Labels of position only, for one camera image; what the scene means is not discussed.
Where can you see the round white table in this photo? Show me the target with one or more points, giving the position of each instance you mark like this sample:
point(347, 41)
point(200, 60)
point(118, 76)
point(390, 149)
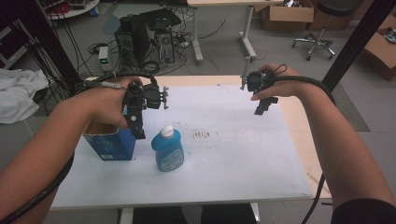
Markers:
point(77, 12)

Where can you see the blue detergent bottle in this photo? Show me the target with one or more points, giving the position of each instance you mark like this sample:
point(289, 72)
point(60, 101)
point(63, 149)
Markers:
point(168, 152)

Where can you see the large brown cardboard box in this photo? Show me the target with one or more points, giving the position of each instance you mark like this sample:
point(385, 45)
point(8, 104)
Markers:
point(381, 49)

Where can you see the white power strip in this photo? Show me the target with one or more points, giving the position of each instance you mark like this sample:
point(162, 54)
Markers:
point(183, 44)

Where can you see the blue container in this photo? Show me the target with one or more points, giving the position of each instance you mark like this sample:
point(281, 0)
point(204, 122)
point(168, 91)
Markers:
point(94, 11)

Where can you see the white power supply unit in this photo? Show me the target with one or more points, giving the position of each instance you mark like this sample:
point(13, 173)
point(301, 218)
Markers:
point(103, 57)

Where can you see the white paper table sheet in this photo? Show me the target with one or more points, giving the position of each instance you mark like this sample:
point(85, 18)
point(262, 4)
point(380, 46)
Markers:
point(233, 155)

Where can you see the white cloth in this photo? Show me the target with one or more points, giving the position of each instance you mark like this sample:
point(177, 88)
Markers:
point(18, 93)

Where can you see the person's left hand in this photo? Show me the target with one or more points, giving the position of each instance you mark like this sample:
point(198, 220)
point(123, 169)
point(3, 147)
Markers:
point(106, 102)

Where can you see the person's right hand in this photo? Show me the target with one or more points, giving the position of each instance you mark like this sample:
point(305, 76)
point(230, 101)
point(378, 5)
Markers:
point(289, 85)

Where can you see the black office stool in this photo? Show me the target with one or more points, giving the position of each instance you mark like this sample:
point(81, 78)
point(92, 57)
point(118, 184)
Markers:
point(337, 6)

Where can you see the black flat monitor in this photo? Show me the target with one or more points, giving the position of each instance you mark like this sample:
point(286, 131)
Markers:
point(162, 18)

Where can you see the person's leg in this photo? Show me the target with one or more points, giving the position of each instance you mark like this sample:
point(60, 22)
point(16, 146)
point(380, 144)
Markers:
point(227, 214)
point(158, 215)

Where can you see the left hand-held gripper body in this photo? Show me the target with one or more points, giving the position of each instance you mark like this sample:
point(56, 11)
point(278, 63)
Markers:
point(152, 97)

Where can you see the white-legged desk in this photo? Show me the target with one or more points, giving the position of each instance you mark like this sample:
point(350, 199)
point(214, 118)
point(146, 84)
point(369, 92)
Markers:
point(233, 2)

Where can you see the person's left leg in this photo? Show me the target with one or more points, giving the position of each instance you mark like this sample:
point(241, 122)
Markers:
point(158, 215)

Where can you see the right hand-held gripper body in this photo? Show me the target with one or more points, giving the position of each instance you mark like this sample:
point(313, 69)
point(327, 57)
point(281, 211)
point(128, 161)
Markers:
point(257, 82)

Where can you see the black aluminium post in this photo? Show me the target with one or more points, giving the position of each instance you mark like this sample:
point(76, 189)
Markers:
point(358, 37)

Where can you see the white metal rack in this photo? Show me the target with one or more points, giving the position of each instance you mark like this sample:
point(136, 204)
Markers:
point(12, 46)

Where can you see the person's black sleeve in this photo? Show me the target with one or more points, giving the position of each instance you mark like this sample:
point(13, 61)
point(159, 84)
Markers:
point(364, 212)

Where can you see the person's right leg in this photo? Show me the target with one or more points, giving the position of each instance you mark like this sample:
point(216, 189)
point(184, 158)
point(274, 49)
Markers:
point(227, 214)

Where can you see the blue cardboard box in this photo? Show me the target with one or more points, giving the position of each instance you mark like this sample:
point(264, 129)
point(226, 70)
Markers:
point(109, 144)

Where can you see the grey floor mat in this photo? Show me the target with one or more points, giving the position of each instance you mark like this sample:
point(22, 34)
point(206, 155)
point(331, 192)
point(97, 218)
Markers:
point(351, 115)

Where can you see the black computer tower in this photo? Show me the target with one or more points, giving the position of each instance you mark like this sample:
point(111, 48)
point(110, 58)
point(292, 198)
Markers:
point(134, 40)

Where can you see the grey computer tower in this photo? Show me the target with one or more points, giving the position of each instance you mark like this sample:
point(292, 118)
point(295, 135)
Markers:
point(165, 46)

